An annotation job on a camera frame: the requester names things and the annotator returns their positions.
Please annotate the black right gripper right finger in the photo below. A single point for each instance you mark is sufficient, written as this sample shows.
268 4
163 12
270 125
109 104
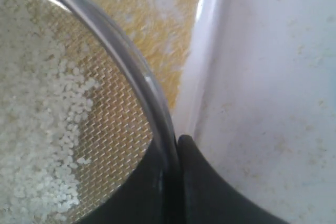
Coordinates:
209 198

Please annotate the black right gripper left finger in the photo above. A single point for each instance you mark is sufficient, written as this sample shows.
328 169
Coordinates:
149 195

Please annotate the round steel mesh sieve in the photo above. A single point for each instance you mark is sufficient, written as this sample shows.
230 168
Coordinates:
129 110

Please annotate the white coarse grain pile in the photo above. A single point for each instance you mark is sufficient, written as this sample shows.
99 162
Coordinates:
44 98

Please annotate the yellow millet grain pile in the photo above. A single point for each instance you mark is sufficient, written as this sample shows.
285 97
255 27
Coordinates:
162 30

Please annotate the white square plastic tray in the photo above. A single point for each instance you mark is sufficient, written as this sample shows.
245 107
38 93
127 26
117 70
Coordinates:
195 69

